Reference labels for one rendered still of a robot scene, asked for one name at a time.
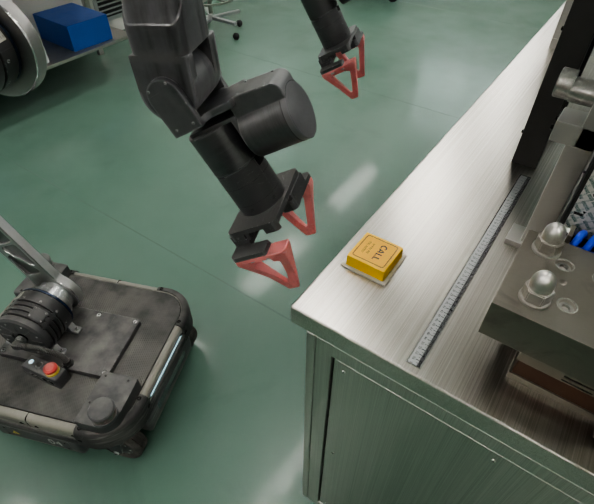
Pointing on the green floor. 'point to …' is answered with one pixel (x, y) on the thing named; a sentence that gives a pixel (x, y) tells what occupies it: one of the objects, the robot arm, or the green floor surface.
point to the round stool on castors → (220, 13)
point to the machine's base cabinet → (406, 445)
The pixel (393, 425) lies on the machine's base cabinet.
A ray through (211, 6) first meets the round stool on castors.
